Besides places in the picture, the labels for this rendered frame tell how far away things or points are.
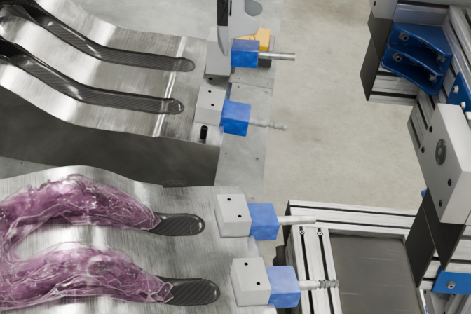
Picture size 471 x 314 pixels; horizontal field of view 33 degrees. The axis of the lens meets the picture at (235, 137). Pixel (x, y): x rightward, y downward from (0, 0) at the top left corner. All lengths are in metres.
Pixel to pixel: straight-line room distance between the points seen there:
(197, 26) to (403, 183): 1.20
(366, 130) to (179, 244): 1.75
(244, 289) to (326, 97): 1.91
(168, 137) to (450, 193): 0.37
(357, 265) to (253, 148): 0.76
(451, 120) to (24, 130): 0.57
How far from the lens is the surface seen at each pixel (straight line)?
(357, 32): 3.20
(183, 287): 0.96
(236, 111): 1.13
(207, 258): 0.99
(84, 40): 1.26
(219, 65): 1.20
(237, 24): 1.15
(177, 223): 1.03
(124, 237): 0.96
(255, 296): 0.94
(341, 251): 1.96
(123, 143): 1.11
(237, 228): 1.01
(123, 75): 1.21
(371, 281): 1.92
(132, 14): 1.52
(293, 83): 2.82
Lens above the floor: 1.59
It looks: 39 degrees down
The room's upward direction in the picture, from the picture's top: 11 degrees clockwise
